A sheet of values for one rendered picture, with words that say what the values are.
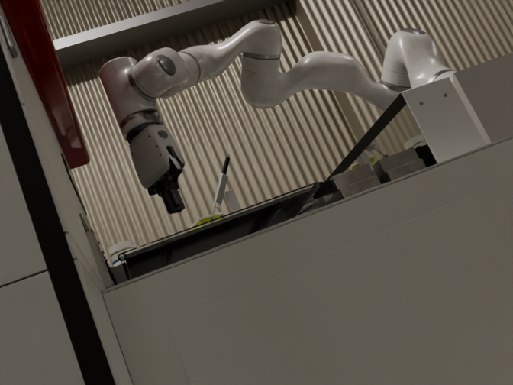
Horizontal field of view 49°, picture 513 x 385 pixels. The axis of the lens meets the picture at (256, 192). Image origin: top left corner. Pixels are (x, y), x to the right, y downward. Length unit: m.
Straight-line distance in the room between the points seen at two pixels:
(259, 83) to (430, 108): 0.63
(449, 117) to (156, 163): 0.53
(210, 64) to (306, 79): 0.25
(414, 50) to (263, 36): 0.38
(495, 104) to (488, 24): 2.88
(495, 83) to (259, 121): 2.19
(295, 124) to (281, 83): 1.81
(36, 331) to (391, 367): 0.43
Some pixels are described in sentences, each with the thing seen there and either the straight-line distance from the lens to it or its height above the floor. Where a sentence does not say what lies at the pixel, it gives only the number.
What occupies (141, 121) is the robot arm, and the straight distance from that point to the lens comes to 1.11.
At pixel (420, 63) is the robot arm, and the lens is 1.48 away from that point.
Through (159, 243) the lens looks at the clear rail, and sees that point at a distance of 0.93.
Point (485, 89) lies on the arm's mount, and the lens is 1.21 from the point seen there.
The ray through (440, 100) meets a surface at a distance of 0.96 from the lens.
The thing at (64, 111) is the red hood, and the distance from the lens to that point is 1.13.
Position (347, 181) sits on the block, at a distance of 1.05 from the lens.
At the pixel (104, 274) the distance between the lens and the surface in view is 0.87.
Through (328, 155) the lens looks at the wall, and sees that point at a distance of 3.27.
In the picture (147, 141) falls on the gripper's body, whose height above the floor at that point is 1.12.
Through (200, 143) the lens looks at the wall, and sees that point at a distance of 3.20.
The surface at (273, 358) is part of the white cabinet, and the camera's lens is 0.70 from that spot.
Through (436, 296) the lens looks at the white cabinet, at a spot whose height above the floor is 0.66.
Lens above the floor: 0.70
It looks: 13 degrees up
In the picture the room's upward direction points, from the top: 23 degrees counter-clockwise
